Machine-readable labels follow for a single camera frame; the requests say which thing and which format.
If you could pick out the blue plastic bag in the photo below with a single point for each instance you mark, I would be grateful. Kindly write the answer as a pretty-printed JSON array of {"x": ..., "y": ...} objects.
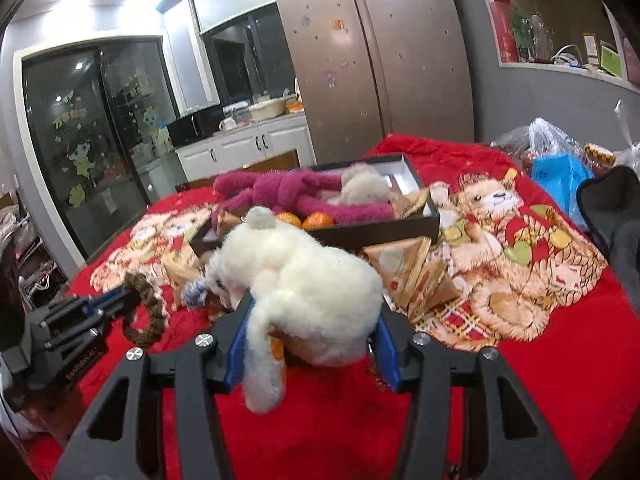
[{"x": 560, "y": 180}]

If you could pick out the beige plush toy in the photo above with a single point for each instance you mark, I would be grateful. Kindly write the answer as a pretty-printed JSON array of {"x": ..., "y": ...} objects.
[{"x": 365, "y": 185}]

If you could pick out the cream pot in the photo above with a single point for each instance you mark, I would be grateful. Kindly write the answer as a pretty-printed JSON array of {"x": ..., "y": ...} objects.
[{"x": 267, "y": 110}]

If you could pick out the red printed blanket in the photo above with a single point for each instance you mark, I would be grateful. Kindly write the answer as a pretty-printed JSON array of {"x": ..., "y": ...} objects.
[{"x": 550, "y": 385}]

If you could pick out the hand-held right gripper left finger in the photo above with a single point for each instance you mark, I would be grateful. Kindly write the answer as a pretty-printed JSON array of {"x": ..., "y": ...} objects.
[{"x": 239, "y": 340}]

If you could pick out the green box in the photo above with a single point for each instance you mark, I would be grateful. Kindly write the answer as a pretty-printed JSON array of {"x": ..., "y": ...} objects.
[{"x": 522, "y": 37}]

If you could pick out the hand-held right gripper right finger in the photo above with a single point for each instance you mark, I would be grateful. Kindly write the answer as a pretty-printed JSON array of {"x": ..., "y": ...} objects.
[{"x": 385, "y": 350}]

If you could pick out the red box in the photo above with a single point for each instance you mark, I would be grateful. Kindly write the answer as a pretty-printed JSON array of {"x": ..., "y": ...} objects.
[{"x": 502, "y": 30}]

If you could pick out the tied clear plastic bag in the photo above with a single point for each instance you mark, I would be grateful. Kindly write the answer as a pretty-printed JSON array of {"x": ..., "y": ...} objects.
[{"x": 627, "y": 150}]

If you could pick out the brown pyramid snack packet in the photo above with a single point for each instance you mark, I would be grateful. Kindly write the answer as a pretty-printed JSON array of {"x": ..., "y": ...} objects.
[
  {"x": 435, "y": 290},
  {"x": 410, "y": 205},
  {"x": 390, "y": 260}
]

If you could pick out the glass sliding door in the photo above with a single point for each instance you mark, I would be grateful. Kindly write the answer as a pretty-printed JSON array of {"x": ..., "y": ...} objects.
[{"x": 100, "y": 135}]

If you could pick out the white mug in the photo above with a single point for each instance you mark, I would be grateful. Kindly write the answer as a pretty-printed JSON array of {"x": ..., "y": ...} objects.
[{"x": 226, "y": 124}]

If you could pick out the white plush toy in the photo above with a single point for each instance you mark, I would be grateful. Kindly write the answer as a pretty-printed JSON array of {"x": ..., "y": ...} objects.
[{"x": 310, "y": 285}]

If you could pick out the black microwave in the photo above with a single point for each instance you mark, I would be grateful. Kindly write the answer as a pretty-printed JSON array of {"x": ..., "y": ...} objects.
[{"x": 192, "y": 127}]

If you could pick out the green picture frame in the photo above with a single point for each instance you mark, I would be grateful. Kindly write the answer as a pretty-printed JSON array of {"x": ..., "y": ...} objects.
[{"x": 611, "y": 60}]

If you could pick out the dark kitchen window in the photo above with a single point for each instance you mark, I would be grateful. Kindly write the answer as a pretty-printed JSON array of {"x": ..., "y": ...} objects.
[{"x": 250, "y": 55}]

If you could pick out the silver refrigerator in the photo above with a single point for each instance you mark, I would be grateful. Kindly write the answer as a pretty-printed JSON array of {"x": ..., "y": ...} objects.
[{"x": 375, "y": 60}]

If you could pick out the black box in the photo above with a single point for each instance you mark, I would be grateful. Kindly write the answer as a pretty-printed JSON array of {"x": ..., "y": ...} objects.
[{"x": 380, "y": 232}]

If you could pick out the pink plush toy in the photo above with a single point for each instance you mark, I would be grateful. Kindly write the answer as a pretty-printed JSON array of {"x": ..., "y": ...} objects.
[{"x": 290, "y": 192}]

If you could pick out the orange tangerine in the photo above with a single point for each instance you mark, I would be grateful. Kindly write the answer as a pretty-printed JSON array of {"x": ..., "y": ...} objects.
[
  {"x": 287, "y": 220},
  {"x": 317, "y": 221}
]

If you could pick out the white wall shelf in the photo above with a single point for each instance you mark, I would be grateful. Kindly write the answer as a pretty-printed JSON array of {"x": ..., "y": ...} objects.
[{"x": 550, "y": 71}]

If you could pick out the glass jars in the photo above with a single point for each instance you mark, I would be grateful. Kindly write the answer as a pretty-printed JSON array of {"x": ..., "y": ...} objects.
[{"x": 540, "y": 37}]

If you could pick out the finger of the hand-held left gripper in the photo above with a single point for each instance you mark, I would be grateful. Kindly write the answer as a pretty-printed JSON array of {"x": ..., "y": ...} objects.
[
  {"x": 90, "y": 327},
  {"x": 115, "y": 297}
]

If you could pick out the white kitchen cabinet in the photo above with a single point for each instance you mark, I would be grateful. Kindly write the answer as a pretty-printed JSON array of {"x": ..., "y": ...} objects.
[{"x": 240, "y": 145}]

